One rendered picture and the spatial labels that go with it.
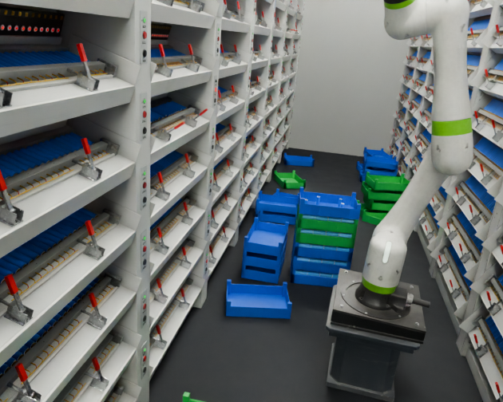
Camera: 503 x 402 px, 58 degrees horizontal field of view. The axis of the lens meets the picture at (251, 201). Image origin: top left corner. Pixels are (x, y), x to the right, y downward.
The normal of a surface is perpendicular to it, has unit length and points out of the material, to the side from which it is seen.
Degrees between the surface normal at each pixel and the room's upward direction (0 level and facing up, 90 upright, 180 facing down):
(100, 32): 90
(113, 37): 90
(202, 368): 0
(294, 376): 0
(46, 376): 18
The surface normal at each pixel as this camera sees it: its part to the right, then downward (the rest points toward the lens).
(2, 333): 0.38, -0.85
